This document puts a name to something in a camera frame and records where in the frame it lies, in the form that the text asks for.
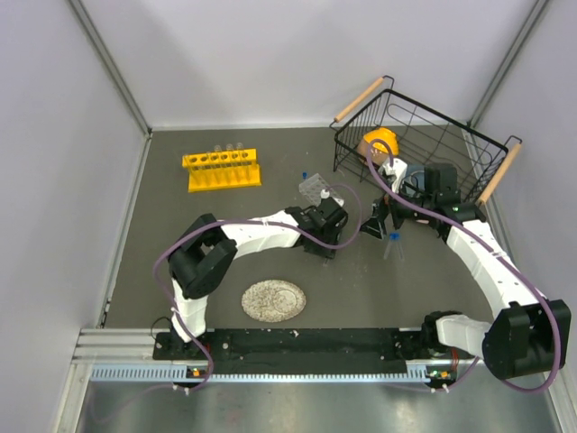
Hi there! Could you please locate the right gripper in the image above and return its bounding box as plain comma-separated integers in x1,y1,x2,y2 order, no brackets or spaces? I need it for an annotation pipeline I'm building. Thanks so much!
357,177,435,240

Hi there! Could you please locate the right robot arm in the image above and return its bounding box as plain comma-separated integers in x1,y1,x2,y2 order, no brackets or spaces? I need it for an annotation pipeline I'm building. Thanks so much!
371,159,572,381

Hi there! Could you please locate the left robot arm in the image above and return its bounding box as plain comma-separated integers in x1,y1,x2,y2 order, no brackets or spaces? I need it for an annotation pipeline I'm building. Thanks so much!
167,197,348,358

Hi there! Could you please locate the blue plate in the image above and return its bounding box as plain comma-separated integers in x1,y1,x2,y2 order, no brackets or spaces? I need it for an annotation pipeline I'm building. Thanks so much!
400,164,425,197

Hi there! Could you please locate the clear plastic tube rack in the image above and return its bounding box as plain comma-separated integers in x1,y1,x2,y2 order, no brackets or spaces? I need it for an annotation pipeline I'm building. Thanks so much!
298,173,341,207

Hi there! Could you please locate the speckled white plate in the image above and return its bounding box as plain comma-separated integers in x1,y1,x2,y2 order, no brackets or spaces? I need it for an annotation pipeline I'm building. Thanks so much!
241,280,307,323

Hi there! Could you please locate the yellow brown bowl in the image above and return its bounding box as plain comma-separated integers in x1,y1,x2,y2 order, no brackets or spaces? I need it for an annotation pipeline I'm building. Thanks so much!
356,127,399,165

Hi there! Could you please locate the yellow test tube rack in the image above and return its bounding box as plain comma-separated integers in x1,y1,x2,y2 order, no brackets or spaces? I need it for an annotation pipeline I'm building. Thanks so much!
181,149,262,193

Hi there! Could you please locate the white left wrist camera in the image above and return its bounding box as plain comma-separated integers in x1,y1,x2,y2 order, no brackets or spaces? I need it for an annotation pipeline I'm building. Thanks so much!
319,188,344,207

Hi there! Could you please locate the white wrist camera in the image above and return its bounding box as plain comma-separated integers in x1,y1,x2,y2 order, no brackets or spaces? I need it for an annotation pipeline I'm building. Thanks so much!
319,188,344,207
378,158,408,193

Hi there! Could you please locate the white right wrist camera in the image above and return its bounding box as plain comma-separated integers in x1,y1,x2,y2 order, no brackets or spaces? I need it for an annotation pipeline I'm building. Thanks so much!
378,158,408,193

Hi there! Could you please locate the black wire basket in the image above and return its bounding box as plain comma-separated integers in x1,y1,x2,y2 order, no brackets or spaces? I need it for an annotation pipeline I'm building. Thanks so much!
330,76,521,201

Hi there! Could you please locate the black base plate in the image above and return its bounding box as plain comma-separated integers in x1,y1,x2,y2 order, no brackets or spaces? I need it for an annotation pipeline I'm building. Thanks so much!
152,327,429,374

